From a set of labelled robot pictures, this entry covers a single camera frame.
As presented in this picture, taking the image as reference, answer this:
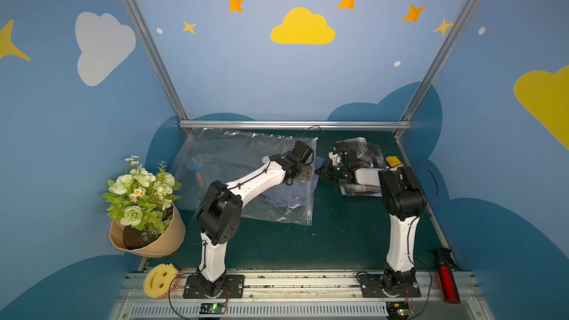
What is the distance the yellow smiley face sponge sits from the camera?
72 centimetres

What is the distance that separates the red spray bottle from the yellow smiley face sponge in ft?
2.97

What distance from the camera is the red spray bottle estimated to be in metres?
0.72
